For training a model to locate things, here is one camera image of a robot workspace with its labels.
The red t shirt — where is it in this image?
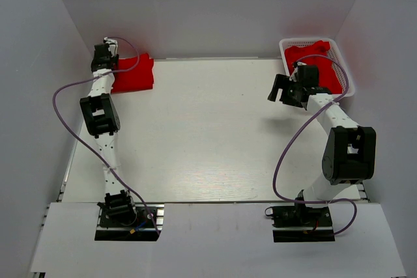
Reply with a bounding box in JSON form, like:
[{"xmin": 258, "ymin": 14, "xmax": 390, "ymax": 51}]
[{"xmin": 111, "ymin": 53, "xmax": 154, "ymax": 94}]

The white plastic basket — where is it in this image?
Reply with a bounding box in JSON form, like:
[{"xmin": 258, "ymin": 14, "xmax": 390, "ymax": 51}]
[{"xmin": 279, "ymin": 37, "xmax": 355, "ymax": 97}]

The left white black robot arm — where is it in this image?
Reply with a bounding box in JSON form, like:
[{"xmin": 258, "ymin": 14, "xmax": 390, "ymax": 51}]
[{"xmin": 79, "ymin": 38, "xmax": 124, "ymax": 195}]

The red shirts pile in basket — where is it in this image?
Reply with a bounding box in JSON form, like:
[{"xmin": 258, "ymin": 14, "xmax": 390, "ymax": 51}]
[{"xmin": 283, "ymin": 40, "xmax": 343, "ymax": 94}]

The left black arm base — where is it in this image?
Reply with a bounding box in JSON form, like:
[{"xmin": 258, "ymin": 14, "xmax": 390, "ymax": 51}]
[{"xmin": 94, "ymin": 191, "xmax": 164, "ymax": 242}]

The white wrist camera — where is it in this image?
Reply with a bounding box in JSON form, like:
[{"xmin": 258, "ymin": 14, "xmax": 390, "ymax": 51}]
[
  {"xmin": 289, "ymin": 66, "xmax": 300, "ymax": 82},
  {"xmin": 104, "ymin": 37, "xmax": 119, "ymax": 57}
]

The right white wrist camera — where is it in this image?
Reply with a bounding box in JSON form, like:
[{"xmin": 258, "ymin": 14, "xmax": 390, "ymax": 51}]
[{"xmin": 289, "ymin": 66, "xmax": 300, "ymax": 82}]

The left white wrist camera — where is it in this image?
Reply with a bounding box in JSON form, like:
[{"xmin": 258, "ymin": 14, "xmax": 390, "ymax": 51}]
[{"xmin": 104, "ymin": 37, "xmax": 119, "ymax": 57}]

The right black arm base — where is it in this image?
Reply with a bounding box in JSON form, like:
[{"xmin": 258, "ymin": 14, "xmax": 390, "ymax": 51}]
[{"xmin": 265, "ymin": 203, "xmax": 335, "ymax": 243}]

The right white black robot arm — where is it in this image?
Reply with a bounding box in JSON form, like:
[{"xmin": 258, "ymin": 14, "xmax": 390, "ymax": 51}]
[{"xmin": 268, "ymin": 63, "xmax": 377, "ymax": 225}]

